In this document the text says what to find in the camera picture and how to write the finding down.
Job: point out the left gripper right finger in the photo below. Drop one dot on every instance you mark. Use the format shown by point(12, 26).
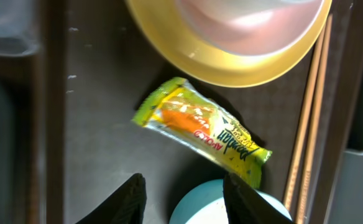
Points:
point(245, 206)

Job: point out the green yellow snack wrapper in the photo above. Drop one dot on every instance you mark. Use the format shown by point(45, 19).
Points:
point(176, 110)

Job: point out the light blue bowl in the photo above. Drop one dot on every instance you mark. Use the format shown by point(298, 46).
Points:
point(205, 204)

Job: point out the left wooden chopstick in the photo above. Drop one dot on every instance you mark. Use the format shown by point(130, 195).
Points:
point(303, 122)

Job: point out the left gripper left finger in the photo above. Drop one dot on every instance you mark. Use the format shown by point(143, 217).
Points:
point(125, 205)

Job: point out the dark brown serving tray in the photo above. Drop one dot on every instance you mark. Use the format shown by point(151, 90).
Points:
point(101, 67)

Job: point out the yellow plate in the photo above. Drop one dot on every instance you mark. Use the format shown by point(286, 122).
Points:
point(164, 27)

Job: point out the right wooden chopstick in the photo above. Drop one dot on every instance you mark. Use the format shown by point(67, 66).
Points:
point(320, 61)

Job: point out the clear plastic waste bin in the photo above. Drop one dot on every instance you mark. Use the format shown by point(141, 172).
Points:
point(19, 27)

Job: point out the black plastic tray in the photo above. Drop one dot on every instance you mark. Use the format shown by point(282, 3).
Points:
point(19, 190)

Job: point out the wooden chopstick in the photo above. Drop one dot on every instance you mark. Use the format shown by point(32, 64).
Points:
point(320, 61)
point(303, 122)

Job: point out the pink bowl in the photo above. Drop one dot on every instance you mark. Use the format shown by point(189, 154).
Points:
point(250, 28)

